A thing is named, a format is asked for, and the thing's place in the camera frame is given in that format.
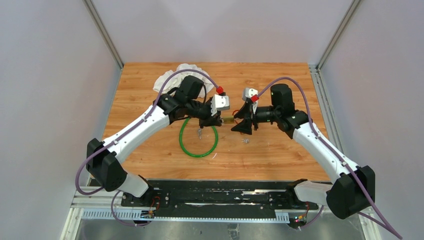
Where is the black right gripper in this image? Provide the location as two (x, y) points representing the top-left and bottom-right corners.
(231, 102), (280, 135)

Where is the brass padlock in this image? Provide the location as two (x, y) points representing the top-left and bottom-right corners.
(220, 117), (235, 125)

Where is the silver key bunch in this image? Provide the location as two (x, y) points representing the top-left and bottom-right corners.
(197, 128), (202, 140)

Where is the green cable lock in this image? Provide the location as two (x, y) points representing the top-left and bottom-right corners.
(178, 118), (219, 158)

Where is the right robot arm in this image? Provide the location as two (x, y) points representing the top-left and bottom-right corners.
(231, 83), (376, 220)

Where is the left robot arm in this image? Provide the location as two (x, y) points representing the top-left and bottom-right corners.
(82, 75), (230, 207)

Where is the white crumpled cloth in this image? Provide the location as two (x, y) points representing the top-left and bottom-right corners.
(152, 63), (216, 99)

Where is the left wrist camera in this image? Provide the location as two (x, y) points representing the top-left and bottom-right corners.
(210, 94), (230, 116)

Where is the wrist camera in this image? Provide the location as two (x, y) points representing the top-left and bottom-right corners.
(242, 87), (259, 114)
(210, 94), (230, 116)

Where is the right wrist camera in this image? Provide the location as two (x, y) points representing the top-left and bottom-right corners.
(242, 87), (259, 114)

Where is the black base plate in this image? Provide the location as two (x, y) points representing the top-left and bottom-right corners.
(117, 179), (320, 220)

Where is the aluminium frame post left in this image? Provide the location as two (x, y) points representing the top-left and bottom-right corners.
(82, 0), (124, 71)

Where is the aluminium frame post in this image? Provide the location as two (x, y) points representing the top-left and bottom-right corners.
(315, 0), (362, 72)
(82, 0), (124, 71)

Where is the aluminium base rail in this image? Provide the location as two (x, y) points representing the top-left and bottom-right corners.
(60, 180), (381, 240)

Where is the aluminium frame post right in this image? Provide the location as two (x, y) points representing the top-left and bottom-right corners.
(315, 0), (362, 72)

